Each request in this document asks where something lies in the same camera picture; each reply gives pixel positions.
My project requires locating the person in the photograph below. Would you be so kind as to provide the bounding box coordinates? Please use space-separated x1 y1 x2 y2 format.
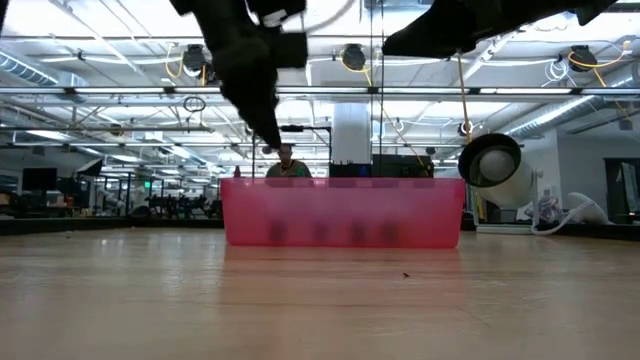
264 143 314 180

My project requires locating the white lamp cable with switch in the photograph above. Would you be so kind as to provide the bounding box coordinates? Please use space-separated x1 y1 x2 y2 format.
529 191 612 237

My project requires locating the red plastic tray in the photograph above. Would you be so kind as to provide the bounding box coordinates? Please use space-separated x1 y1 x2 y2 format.
220 177 467 250

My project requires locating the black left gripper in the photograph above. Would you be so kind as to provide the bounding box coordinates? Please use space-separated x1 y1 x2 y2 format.
169 0 309 150

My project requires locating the black desk monitor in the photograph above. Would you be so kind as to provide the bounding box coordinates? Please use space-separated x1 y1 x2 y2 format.
21 167 59 192

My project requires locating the black ceiling cable reel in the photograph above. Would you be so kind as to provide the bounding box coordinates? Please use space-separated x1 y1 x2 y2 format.
180 43 209 76
341 43 368 71
568 44 599 74

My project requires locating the silver ventilation duct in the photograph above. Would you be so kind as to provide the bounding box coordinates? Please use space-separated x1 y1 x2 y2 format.
504 74 640 141
0 49 89 104

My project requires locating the yellow hanging cable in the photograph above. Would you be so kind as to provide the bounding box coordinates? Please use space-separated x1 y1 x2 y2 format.
454 49 474 146

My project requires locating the white spot lamp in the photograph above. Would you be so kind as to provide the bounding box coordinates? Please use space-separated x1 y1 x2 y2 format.
457 132 546 235

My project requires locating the black aluminium table frame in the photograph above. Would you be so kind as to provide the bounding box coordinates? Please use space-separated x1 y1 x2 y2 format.
0 215 640 241

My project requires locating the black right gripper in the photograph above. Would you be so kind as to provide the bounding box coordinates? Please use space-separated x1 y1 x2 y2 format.
382 0 481 59

